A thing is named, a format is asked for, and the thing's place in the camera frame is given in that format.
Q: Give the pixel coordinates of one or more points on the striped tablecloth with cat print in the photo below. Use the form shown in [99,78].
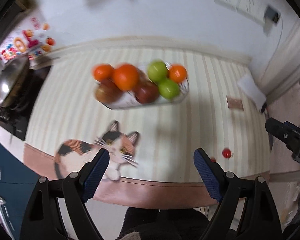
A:
[170,130]

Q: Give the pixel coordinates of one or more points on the black induction cooktop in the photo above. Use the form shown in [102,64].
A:
[22,100]

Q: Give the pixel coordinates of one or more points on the steel wok with lid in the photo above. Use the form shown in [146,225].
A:
[8,82]

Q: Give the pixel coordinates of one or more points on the red apple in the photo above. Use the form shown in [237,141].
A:
[146,92]
[107,92]

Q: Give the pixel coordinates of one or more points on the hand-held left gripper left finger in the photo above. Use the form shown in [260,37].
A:
[97,172]

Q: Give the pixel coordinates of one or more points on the person's dark clothing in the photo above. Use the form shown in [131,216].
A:
[165,226]

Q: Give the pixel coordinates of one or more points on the green apple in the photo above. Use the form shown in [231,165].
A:
[157,71]
[168,88]

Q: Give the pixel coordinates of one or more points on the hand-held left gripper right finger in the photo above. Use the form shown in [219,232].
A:
[207,177]

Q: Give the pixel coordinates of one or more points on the black charger plug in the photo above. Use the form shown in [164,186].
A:
[272,15]

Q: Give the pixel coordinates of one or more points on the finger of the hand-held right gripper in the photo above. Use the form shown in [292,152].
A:
[296,128]
[277,130]

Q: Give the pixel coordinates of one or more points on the clear fruit bowl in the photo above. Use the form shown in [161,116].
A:
[125,103]

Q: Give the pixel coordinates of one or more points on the brown cloth label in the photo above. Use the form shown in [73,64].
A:
[235,103]

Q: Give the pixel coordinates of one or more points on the blue kitchen cabinet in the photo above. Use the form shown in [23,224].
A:
[7,182]

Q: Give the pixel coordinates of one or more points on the large orange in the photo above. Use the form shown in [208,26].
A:
[125,77]

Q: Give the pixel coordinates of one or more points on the small orange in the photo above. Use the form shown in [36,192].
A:
[103,72]
[177,73]

